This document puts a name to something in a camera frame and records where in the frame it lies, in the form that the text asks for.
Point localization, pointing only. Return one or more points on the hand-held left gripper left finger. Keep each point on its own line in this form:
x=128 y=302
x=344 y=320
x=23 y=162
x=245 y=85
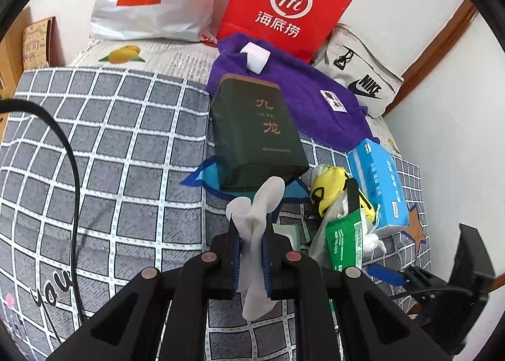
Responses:
x=238 y=270

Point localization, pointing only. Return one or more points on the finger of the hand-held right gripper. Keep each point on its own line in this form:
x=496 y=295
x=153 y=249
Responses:
x=384 y=274

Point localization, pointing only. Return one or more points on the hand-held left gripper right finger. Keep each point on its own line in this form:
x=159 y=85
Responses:
x=268 y=266

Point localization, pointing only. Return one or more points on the white cloth wad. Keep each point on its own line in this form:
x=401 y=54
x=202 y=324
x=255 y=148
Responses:
x=373 y=242

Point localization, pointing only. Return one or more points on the pale green tissue packet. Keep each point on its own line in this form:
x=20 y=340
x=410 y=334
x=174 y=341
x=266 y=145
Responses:
x=291 y=234

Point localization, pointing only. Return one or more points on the white cotton glove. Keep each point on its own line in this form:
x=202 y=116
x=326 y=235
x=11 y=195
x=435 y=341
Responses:
x=254 y=223

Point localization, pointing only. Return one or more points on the green plastic packet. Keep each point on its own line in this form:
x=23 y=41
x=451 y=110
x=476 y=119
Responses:
x=343 y=242

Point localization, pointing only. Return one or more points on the clear plastic bag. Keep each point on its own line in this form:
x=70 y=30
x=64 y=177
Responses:
x=333 y=213

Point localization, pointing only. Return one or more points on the blue tissue pack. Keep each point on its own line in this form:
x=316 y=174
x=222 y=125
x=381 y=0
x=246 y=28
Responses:
x=378 y=183

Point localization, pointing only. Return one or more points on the yellow black face mask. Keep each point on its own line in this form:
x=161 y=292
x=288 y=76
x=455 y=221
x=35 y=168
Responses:
x=327 y=185

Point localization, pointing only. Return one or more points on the dark green tin box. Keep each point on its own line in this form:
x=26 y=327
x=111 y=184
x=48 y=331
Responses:
x=252 y=128

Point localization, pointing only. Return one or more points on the purple towel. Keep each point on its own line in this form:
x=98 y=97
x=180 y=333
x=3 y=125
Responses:
x=307 y=85

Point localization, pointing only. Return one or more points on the white foam block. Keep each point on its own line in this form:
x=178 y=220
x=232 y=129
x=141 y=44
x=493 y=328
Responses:
x=256 y=58

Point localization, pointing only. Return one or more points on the grey fabric pouch bag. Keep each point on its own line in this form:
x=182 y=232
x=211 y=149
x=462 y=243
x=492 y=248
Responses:
x=355 y=65

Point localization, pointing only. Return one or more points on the newsprint pattern sheet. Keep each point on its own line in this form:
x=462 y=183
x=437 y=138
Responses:
x=169 y=57

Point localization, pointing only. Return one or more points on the small red white packet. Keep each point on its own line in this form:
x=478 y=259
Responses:
x=207 y=39

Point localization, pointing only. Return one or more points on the red paper bag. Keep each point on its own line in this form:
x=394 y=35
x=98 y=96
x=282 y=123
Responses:
x=276 y=2

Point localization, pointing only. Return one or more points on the brown book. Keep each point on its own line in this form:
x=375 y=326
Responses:
x=37 y=43

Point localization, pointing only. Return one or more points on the cardboard box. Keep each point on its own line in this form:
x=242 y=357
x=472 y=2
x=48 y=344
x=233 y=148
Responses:
x=10 y=65

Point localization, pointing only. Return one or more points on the wooden door frame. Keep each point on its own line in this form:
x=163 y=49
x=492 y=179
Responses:
x=434 y=49

